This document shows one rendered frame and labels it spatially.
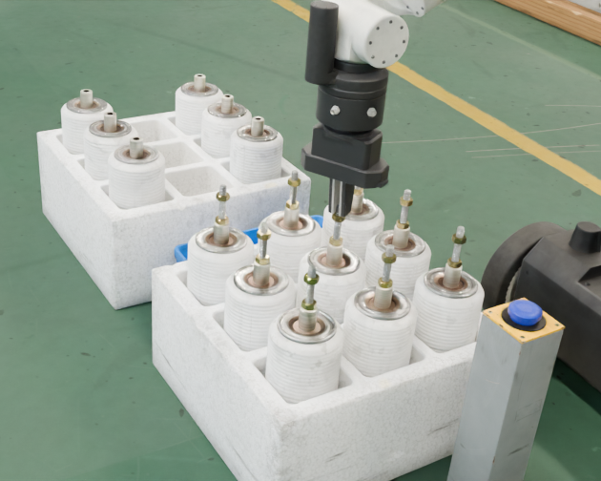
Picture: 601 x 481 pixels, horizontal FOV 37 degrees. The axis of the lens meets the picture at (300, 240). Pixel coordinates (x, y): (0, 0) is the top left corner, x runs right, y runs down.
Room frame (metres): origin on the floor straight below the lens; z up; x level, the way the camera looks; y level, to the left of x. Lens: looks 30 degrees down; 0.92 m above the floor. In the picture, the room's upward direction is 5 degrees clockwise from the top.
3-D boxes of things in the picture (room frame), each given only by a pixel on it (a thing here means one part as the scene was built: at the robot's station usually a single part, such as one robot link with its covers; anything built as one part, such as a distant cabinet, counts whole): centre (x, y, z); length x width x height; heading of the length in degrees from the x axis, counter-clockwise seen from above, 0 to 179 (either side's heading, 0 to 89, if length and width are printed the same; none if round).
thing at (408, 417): (1.10, -0.05, 0.09); 0.39 x 0.39 x 0.18; 34
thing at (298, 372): (0.94, -0.02, 0.16); 0.10 x 0.10 x 0.18
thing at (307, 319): (0.94, -0.02, 0.26); 0.02 x 0.02 x 0.03
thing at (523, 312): (0.91, -0.27, 0.32); 0.04 x 0.04 x 0.02
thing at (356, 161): (1.10, -0.05, 0.45); 0.13 x 0.10 x 0.12; 63
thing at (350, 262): (1.10, -0.05, 0.25); 0.08 x 0.08 x 0.01
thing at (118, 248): (1.56, 0.26, 0.09); 0.39 x 0.39 x 0.18; 34
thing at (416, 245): (1.17, -0.15, 0.25); 0.08 x 0.08 x 0.01
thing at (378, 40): (1.09, -0.04, 0.57); 0.11 x 0.11 x 0.11; 32
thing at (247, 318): (1.04, 0.05, 0.16); 0.10 x 0.10 x 0.18
